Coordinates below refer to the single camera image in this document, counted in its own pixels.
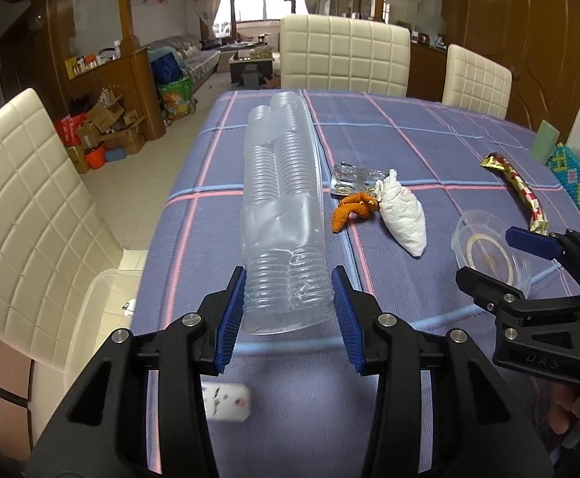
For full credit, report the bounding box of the cardboard box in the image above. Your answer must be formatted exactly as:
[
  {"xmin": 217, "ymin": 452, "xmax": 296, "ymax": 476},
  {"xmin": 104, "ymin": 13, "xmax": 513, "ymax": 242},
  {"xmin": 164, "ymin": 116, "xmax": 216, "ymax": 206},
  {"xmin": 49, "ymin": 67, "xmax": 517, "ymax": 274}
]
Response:
[
  {"xmin": 87, "ymin": 94, "xmax": 125, "ymax": 133},
  {"xmin": 98, "ymin": 117, "xmax": 146, "ymax": 155},
  {"xmin": 76, "ymin": 124, "xmax": 99, "ymax": 150}
]

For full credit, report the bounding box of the blue bag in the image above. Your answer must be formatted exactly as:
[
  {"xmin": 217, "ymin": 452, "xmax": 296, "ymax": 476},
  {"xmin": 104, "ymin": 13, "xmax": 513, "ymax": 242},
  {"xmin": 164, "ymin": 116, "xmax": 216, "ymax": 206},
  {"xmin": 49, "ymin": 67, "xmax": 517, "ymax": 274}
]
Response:
[{"xmin": 151, "ymin": 52, "xmax": 181, "ymax": 85}]

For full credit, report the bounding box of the clear blister pack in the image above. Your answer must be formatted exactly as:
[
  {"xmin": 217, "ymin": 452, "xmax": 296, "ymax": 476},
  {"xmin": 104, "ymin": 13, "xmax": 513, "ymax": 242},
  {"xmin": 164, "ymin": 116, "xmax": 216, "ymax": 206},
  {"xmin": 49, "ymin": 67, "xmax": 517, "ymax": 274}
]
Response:
[{"xmin": 331, "ymin": 162, "xmax": 388, "ymax": 195}]

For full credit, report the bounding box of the blue plaid tablecloth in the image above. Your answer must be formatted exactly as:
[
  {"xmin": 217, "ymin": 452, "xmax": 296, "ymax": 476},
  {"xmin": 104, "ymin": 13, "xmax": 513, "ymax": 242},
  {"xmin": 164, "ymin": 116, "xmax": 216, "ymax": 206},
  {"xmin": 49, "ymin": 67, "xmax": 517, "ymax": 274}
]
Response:
[{"xmin": 128, "ymin": 90, "xmax": 580, "ymax": 478}]

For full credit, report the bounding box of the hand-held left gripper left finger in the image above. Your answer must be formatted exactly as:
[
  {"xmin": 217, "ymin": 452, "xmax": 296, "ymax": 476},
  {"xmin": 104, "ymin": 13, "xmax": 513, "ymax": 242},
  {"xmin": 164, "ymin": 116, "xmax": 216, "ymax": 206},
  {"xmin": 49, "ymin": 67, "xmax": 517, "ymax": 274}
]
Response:
[{"xmin": 24, "ymin": 265, "xmax": 247, "ymax": 478}]

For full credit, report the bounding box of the grey sofa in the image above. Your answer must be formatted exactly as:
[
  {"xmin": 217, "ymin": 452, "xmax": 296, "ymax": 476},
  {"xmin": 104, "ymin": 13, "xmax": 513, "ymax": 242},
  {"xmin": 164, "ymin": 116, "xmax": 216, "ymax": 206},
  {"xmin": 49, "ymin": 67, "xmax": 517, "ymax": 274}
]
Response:
[{"xmin": 145, "ymin": 34, "xmax": 222, "ymax": 90}]

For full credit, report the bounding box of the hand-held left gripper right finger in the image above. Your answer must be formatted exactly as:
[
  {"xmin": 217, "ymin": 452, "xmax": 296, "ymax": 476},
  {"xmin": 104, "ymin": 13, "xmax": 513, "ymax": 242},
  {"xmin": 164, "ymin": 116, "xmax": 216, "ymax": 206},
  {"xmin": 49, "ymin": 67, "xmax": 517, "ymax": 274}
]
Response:
[{"xmin": 331, "ymin": 265, "xmax": 555, "ymax": 478}]

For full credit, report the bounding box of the window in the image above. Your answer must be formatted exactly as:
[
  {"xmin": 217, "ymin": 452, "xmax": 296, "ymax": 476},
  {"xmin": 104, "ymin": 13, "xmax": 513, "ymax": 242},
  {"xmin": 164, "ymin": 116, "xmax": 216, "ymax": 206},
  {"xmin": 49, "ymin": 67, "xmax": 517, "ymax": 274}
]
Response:
[{"xmin": 234, "ymin": 0, "xmax": 296, "ymax": 23}]

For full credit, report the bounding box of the gold red checkered wrapper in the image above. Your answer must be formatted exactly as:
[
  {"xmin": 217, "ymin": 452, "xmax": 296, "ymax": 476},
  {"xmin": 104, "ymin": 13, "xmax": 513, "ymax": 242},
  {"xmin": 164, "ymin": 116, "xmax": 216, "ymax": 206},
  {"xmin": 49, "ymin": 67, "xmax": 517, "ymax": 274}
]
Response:
[{"xmin": 480, "ymin": 153, "xmax": 550, "ymax": 234}]

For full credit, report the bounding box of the clear round plastic bowl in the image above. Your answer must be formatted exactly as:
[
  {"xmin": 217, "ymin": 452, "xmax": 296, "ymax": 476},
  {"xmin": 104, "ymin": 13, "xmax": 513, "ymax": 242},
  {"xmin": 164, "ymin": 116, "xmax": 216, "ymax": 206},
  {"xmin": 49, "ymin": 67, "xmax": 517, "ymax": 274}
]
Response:
[{"xmin": 451, "ymin": 209, "xmax": 534, "ymax": 294}]

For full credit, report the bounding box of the colourful shopping bag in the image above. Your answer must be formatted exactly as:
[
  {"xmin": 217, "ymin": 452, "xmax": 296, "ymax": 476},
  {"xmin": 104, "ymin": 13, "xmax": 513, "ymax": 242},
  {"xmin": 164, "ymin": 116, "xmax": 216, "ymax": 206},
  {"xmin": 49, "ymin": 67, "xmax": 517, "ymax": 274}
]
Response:
[{"xmin": 158, "ymin": 76, "xmax": 196, "ymax": 121}]

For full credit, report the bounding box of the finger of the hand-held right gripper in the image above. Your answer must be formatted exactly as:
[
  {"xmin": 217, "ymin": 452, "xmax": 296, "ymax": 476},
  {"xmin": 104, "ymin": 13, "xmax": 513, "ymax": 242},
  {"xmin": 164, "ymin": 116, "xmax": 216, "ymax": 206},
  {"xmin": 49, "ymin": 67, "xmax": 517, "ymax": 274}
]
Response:
[
  {"xmin": 457, "ymin": 266, "xmax": 527, "ymax": 312},
  {"xmin": 506, "ymin": 226, "xmax": 580, "ymax": 294}
]

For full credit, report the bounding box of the wooden partition cabinet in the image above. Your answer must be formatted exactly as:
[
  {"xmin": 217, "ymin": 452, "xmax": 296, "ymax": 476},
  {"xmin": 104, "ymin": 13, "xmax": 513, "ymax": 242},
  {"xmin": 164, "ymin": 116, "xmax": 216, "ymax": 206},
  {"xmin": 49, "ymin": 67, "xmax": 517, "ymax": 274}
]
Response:
[{"xmin": 66, "ymin": 47, "xmax": 166, "ymax": 140}]

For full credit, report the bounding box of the cream quilted dining chair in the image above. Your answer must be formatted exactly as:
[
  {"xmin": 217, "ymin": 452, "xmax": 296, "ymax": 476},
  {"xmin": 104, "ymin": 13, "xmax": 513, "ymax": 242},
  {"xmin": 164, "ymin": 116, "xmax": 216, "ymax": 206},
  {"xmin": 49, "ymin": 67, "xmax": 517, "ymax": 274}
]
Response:
[
  {"xmin": 279, "ymin": 14, "xmax": 411, "ymax": 98},
  {"xmin": 0, "ymin": 88, "xmax": 144, "ymax": 374},
  {"xmin": 442, "ymin": 44, "xmax": 513, "ymax": 120}
]

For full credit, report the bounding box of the white tied plastic bag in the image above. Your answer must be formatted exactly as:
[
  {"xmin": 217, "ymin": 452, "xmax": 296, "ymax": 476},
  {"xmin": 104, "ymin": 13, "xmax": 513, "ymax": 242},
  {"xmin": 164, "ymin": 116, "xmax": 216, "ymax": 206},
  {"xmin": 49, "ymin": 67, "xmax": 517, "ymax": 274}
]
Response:
[{"xmin": 374, "ymin": 168, "xmax": 427, "ymax": 259}]

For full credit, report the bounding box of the red bag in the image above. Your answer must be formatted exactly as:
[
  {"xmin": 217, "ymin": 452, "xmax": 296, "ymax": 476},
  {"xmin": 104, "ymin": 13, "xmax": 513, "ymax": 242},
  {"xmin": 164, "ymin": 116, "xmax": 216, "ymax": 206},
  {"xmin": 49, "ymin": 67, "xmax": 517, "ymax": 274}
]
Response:
[{"xmin": 53, "ymin": 114, "xmax": 89, "ymax": 147}]

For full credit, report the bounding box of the dark coffee table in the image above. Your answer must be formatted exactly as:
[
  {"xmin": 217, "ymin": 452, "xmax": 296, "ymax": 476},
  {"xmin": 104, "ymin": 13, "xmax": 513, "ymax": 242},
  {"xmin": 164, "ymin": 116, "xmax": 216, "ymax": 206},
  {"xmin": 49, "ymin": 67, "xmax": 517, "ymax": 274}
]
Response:
[{"xmin": 229, "ymin": 45, "xmax": 275, "ymax": 85}]

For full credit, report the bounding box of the clear plastic cup sleeve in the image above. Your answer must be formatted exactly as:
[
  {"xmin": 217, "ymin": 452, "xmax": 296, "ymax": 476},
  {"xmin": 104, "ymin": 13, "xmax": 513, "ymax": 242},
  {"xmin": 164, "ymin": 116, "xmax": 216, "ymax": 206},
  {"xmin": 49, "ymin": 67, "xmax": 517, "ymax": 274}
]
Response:
[{"xmin": 240, "ymin": 90, "xmax": 335, "ymax": 334}]

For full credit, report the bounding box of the wooden double door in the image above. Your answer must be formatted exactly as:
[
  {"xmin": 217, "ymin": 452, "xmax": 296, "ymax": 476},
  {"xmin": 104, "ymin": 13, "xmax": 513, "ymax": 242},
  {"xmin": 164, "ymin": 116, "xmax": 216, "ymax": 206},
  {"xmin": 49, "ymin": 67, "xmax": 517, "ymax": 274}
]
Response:
[{"xmin": 442, "ymin": 0, "xmax": 580, "ymax": 133}]

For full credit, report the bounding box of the wooden sideboard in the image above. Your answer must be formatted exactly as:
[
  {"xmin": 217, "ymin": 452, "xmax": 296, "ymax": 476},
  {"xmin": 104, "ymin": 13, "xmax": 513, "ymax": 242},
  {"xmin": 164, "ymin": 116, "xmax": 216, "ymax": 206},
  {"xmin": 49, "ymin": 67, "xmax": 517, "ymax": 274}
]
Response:
[{"xmin": 408, "ymin": 40, "xmax": 447, "ymax": 100}]

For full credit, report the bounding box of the green cup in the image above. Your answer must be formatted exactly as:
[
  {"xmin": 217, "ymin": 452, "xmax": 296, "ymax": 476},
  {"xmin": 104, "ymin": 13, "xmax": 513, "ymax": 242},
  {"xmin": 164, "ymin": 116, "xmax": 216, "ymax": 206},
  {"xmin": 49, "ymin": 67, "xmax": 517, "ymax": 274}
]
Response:
[{"xmin": 531, "ymin": 119, "xmax": 560, "ymax": 163}]

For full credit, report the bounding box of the person's right hand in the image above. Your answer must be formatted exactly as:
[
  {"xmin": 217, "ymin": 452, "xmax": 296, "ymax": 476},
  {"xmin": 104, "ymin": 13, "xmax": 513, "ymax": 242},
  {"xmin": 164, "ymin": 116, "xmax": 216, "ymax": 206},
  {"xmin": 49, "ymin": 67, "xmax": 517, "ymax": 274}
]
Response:
[{"xmin": 549, "ymin": 387, "xmax": 580, "ymax": 434}]

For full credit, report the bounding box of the orange peel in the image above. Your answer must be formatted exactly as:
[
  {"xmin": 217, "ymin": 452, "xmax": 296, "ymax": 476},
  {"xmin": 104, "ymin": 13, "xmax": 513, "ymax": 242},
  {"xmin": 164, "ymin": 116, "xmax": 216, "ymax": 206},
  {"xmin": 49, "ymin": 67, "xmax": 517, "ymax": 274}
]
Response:
[{"xmin": 331, "ymin": 193, "xmax": 379, "ymax": 234}]

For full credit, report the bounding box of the beaded tissue box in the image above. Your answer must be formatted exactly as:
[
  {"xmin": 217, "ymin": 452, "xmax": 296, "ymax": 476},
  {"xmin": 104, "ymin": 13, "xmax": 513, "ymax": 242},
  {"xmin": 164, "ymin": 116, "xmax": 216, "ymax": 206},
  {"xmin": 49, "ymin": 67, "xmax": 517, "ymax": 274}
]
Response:
[{"xmin": 548, "ymin": 143, "xmax": 580, "ymax": 217}]

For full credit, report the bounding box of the clear plastic bin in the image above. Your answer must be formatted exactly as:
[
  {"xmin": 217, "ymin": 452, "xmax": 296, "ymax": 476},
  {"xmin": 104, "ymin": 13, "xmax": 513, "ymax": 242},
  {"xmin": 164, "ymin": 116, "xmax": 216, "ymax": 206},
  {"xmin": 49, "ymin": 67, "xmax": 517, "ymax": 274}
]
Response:
[{"xmin": 63, "ymin": 268, "xmax": 144, "ymax": 389}]

